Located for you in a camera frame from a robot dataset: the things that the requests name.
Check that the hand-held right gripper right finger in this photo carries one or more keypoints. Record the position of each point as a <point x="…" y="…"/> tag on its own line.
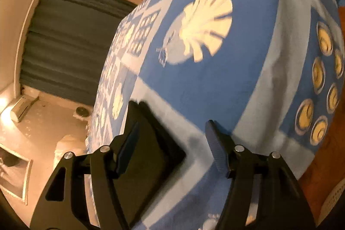
<point x="217" y="149"/>

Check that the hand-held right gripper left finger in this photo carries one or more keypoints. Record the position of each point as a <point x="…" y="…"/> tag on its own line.
<point x="126" y="149"/>

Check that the black pants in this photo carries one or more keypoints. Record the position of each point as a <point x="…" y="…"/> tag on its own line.
<point x="156" y="154"/>

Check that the cream tufted headboard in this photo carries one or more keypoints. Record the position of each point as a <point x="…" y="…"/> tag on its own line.
<point x="70" y="147"/>

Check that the small round fan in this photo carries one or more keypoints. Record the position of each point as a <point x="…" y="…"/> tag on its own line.
<point x="82" y="112"/>

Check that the blue patterned bed sheet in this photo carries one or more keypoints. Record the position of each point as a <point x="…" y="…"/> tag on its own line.
<point x="215" y="79"/>

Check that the white air conditioner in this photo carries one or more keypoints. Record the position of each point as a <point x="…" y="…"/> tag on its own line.
<point x="21" y="110"/>

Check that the dark green curtain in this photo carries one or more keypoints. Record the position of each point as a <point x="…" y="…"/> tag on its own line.
<point x="67" y="44"/>

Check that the beige printed sheet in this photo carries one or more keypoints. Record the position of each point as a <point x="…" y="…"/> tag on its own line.
<point x="333" y="205"/>

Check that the framed wall picture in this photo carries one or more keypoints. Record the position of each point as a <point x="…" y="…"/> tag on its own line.
<point x="16" y="176"/>

